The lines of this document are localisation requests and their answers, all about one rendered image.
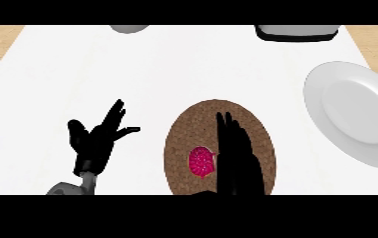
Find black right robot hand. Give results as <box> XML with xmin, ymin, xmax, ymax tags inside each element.
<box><xmin>191</xmin><ymin>111</ymin><xmax>267</xmax><ymax>196</ymax></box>

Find grey round object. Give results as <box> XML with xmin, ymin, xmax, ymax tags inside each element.
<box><xmin>108</xmin><ymin>24</ymin><xmax>151</xmax><ymax>35</ymax></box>

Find brown oval placemat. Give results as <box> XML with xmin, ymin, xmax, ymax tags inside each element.
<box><xmin>163</xmin><ymin>99</ymin><xmax>278</xmax><ymax>196</ymax></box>

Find pink cupcake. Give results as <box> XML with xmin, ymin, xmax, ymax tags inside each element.
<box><xmin>188</xmin><ymin>145</ymin><xmax>219</xmax><ymax>179</ymax></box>

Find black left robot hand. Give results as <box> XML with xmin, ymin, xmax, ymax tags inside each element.
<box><xmin>67</xmin><ymin>98</ymin><xmax>142</xmax><ymax>177</ymax></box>

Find white plate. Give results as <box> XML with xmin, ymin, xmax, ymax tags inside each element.
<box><xmin>303</xmin><ymin>60</ymin><xmax>378</xmax><ymax>168</ymax></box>

